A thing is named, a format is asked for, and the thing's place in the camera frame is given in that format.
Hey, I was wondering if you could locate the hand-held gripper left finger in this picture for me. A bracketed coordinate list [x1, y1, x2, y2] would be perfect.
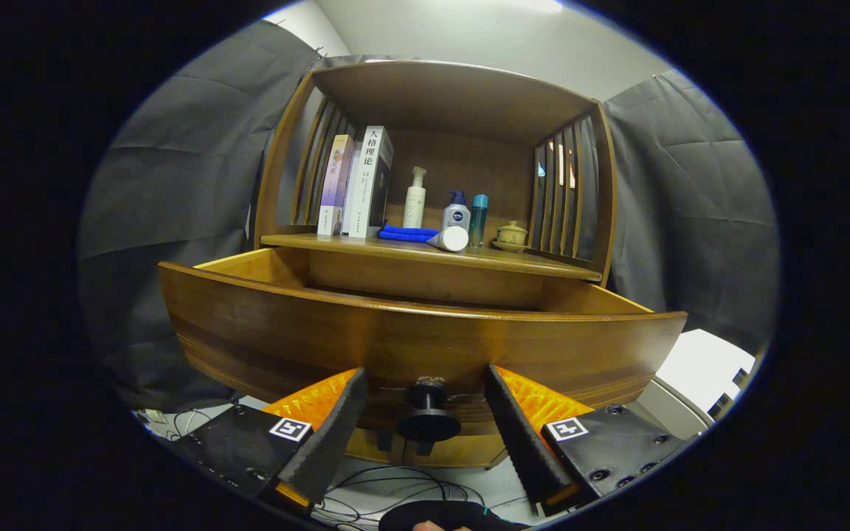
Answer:
[167, 367, 368, 517]

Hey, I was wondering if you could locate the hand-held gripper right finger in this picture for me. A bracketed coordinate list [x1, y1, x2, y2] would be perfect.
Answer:
[484, 363, 699, 518]

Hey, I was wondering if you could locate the black round drawer knob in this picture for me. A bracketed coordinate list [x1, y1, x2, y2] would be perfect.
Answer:
[396, 378, 462, 443]

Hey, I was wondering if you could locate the brown wooden drawer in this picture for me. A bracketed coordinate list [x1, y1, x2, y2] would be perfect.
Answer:
[158, 247, 689, 436]

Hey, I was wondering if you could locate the white green tube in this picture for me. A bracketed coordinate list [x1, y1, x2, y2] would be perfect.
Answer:
[426, 225, 470, 253]

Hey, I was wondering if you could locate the brown wooden countertop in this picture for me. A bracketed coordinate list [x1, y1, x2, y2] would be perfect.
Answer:
[260, 232, 604, 282]

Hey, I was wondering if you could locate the brown wooden cabinet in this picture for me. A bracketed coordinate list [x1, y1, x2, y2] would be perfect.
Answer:
[252, 60, 619, 470]

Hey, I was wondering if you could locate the grey ribbed panel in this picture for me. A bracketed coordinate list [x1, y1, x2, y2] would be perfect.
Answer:
[628, 376, 715, 442]

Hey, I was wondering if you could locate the white flat panel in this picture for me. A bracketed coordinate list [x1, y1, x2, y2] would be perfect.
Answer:
[654, 329, 756, 415]

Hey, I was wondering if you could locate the beige lidded teacup with saucer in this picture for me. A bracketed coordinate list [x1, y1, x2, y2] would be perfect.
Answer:
[492, 221, 530, 254]

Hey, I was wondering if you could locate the blue folded cloth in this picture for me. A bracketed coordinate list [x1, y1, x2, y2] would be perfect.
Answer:
[378, 224, 440, 243]

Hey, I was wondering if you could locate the slim teal bottle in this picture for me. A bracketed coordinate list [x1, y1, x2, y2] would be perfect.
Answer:
[469, 194, 490, 249]

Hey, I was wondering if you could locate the white bottle blue pump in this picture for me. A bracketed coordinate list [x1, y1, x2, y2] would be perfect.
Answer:
[443, 190, 471, 232]

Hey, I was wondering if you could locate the thin white book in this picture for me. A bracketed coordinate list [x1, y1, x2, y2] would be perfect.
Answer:
[342, 140, 364, 235]

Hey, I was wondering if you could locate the purple book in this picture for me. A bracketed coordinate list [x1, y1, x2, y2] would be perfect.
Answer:
[317, 134, 356, 237]

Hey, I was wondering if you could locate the thick white book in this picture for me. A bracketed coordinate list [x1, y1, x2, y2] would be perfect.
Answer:
[349, 125, 395, 239]

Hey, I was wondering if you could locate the black backdrop cloth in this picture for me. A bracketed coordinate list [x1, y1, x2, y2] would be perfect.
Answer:
[78, 18, 780, 414]

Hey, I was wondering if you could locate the black cable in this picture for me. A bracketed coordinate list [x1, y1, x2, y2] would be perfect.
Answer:
[173, 408, 210, 441]
[318, 465, 488, 528]

